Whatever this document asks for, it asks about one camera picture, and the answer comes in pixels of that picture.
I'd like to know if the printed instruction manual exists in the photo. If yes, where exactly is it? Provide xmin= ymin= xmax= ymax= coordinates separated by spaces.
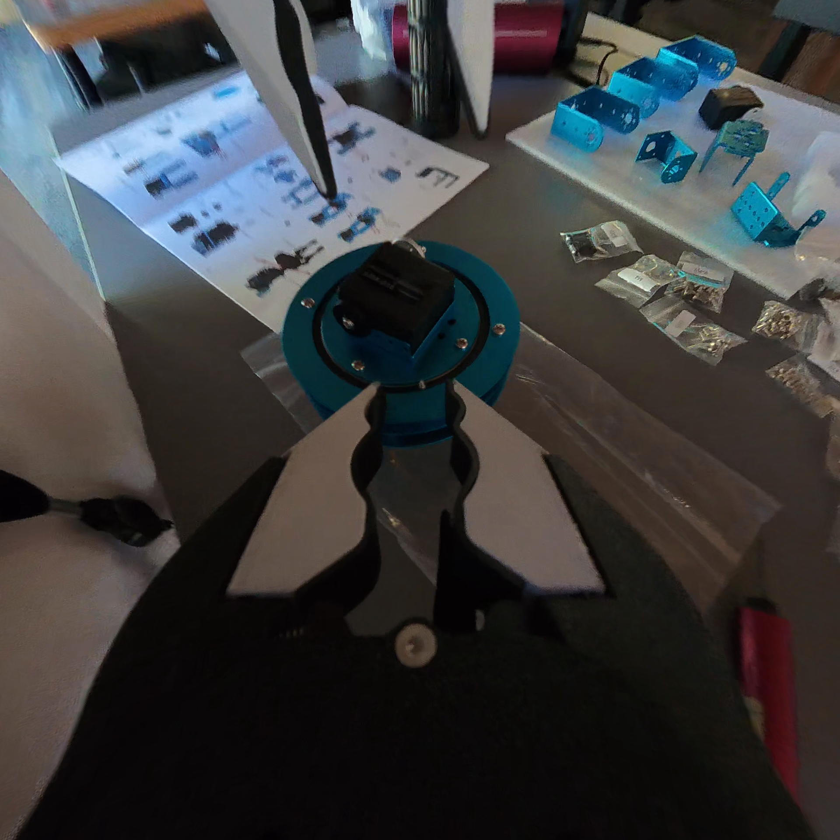
xmin=52 ymin=69 xmax=490 ymax=332

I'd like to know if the group of small screw bags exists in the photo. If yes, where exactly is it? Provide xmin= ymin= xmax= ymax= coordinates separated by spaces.
xmin=560 ymin=220 xmax=840 ymax=473

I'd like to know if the dark grey desk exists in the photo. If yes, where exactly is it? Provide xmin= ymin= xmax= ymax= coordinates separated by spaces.
xmin=52 ymin=13 xmax=840 ymax=815

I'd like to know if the white crumpled plastic bag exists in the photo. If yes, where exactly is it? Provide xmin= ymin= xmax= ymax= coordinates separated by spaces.
xmin=350 ymin=0 xmax=403 ymax=63

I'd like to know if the black cable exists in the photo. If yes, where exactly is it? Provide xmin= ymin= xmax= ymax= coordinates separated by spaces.
xmin=571 ymin=33 xmax=621 ymax=86

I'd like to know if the black servo motor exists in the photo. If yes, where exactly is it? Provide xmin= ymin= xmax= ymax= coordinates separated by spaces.
xmin=697 ymin=85 xmax=765 ymax=129

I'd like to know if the red screwdriver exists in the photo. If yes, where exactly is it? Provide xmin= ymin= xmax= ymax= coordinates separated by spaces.
xmin=738 ymin=597 xmax=802 ymax=802

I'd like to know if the white foam ring block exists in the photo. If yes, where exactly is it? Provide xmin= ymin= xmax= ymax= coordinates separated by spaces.
xmin=794 ymin=128 xmax=840 ymax=263

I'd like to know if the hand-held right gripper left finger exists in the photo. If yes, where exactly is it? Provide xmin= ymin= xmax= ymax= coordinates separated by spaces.
xmin=226 ymin=382 xmax=386 ymax=616

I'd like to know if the white foam sheet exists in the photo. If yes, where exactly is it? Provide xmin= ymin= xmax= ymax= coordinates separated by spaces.
xmin=505 ymin=66 xmax=840 ymax=299

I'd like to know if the small blue angle bracket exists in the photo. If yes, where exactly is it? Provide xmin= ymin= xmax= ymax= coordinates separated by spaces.
xmin=633 ymin=130 xmax=698 ymax=185

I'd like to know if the black ribbed cylinder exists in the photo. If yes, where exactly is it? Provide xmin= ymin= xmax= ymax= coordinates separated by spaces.
xmin=407 ymin=0 xmax=460 ymax=137

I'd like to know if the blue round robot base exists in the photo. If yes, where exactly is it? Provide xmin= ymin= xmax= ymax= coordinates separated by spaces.
xmin=282 ymin=239 xmax=522 ymax=448

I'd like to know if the white shirt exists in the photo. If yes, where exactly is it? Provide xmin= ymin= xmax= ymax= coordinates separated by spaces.
xmin=0 ymin=171 xmax=181 ymax=840

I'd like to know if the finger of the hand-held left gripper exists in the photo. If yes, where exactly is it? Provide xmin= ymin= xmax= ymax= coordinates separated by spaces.
xmin=206 ymin=0 xmax=340 ymax=199
xmin=446 ymin=0 xmax=497 ymax=140

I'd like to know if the large blue U bracket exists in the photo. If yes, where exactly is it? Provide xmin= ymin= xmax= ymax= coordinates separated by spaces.
xmin=607 ymin=58 xmax=700 ymax=119
xmin=656 ymin=34 xmax=739 ymax=83
xmin=551 ymin=85 xmax=641 ymax=155

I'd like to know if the blue perforated U bracket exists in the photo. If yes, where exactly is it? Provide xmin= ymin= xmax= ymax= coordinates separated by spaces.
xmin=730 ymin=172 xmax=828 ymax=249

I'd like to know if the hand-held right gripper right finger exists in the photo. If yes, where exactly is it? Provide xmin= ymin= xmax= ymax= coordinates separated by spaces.
xmin=435 ymin=382 xmax=606 ymax=632

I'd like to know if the red metal cylinder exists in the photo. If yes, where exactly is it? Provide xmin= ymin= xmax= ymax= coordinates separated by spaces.
xmin=392 ymin=0 xmax=568 ymax=73

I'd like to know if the black neck strap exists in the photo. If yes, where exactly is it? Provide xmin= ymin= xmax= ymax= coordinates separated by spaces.
xmin=0 ymin=469 xmax=175 ymax=549

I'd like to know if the large clear plastic bag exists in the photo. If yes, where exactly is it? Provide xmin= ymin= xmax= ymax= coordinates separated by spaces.
xmin=239 ymin=322 xmax=785 ymax=614

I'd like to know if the blue claw-shaped bracket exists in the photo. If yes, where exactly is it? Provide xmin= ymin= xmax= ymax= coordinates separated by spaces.
xmin=699 ymin=118 xmax=770 ymax=181

